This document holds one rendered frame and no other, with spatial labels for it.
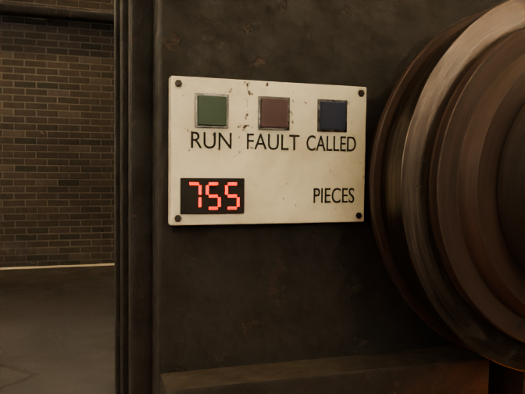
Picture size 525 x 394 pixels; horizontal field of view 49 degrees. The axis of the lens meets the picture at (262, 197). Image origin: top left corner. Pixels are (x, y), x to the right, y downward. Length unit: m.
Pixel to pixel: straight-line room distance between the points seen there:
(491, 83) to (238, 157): 0.30
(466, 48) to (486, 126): 0.10
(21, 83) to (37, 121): 0.43
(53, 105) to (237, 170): 6.02
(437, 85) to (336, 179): 0.18
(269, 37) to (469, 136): 0.28
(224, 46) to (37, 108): 6.00
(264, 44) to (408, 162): 0.25
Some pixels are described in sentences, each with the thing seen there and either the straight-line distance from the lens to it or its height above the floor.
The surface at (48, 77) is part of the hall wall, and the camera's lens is 6.73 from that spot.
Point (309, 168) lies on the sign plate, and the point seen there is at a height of 1.13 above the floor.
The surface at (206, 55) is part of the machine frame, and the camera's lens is 0.74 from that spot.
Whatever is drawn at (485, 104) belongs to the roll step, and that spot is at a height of 1.20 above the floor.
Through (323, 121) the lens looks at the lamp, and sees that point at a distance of 0.75.
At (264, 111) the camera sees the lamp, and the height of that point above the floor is 1.20.
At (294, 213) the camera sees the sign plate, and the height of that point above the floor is 1.07.
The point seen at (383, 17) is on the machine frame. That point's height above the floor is 1.34.
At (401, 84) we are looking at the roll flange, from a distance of 0.73.
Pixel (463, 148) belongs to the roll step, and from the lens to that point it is 0.67.
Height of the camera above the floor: 1.13
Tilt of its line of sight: 3 degrees down
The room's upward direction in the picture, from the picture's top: 1 degrees clockwise
